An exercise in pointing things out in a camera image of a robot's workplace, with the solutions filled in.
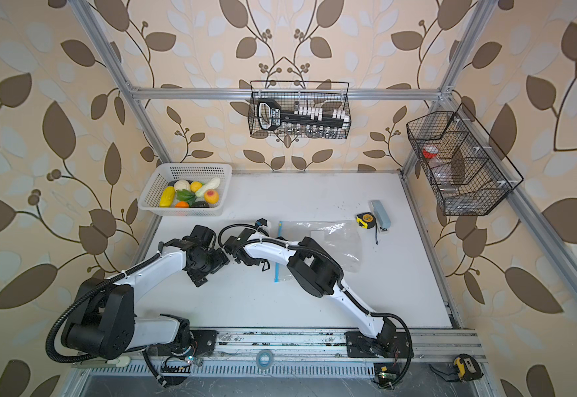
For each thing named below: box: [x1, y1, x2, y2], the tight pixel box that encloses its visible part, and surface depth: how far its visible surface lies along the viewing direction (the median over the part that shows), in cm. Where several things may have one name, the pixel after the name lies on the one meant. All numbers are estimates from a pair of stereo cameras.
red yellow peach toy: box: [204, 189, 220, 205], surface depth 109 cm
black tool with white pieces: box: [257, 97, 350, 130], surface depth 84 cm
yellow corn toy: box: [159, 186, 176, 208], surface depth 110 cm
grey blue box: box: [368, 200, 392, 234], surface depth 102 cm
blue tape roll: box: [256, 349, 275, 370], surface depth 74 cm
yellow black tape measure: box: [355, 211, 379, 245], surface depth 102 cm
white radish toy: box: [195, 176, 221, 197], surface depth 114 cm
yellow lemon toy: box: [190, 181, 203, 193], surface depth 113 cm
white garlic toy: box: [173, 179, 191, 193], surface depth 110 cm
